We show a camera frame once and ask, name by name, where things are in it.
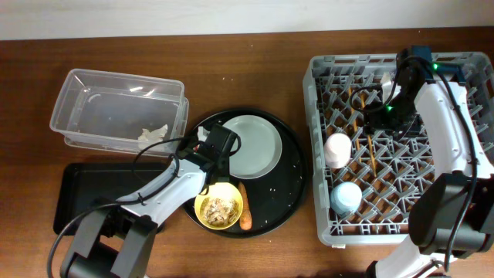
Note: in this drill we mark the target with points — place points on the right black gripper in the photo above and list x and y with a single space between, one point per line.
373 119

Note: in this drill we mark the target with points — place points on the wooden chopstick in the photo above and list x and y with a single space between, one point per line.
354 124
370 144

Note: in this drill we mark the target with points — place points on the pink plastic cup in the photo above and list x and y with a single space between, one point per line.
337 150

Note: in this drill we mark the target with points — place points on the light blue plastic cup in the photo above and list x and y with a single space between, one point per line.
345 198

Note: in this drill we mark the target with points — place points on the grey round plate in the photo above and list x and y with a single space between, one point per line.
261 147

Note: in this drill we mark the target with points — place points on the yellow bowl with food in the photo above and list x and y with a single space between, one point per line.
219 206

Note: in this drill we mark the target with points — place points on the white tissue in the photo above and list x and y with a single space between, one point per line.
151 137

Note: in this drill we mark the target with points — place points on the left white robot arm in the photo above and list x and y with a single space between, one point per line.
115 238

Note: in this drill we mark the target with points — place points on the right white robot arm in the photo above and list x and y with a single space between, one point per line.
453 218

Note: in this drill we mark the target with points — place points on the grey dishwasher rack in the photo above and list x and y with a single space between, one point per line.
404 168

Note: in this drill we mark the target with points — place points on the round black serving tray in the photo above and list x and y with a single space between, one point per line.
273 198

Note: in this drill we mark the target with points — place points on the orange carrot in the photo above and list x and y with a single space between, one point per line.
245 220

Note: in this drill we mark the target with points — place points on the clear plastic bin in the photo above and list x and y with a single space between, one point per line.
107 111

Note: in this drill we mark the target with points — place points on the black rectangular tray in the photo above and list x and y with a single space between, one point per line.
83 183

